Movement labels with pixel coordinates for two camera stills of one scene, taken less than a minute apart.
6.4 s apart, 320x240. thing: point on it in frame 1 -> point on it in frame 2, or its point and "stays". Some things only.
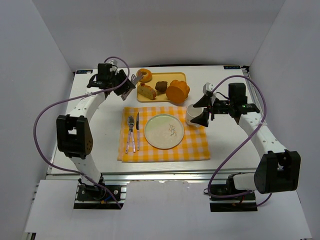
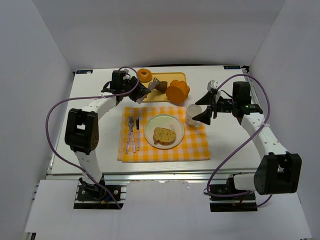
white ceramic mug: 192,112 stays
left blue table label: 83,71 stays
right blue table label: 232,67 stays
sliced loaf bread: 146,91 -> 164,136
